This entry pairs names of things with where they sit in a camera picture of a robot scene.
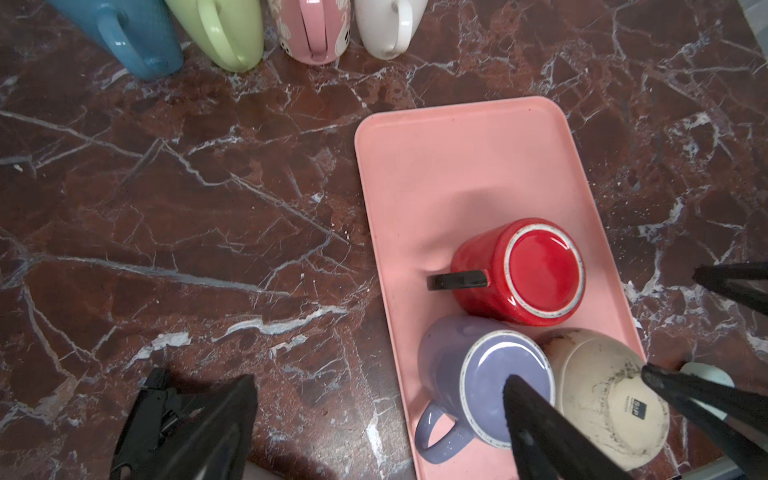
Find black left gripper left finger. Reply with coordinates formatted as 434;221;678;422
109;368;258;479

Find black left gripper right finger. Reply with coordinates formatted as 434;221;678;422
503;375;630;479

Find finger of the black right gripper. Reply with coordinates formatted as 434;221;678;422
641;364;767;479
692;262;768;315

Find purple mug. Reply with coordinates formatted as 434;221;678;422
414;315;556;464

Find red mug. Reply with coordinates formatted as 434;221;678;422
427;217;587;327

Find light green mug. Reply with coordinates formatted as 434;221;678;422
165;0;264;73

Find blue flower mug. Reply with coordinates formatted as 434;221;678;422
49;0;183;81

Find pink mug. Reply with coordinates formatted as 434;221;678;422
268;0;352;65

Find white mug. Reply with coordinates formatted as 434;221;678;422
353;0;428;60

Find pale green soap bar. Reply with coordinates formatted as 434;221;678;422
679;361;736;421

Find beige ceramic teapot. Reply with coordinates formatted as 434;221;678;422
537;328;670;471

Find pink plastic tray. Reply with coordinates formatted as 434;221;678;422
353;95;649;480

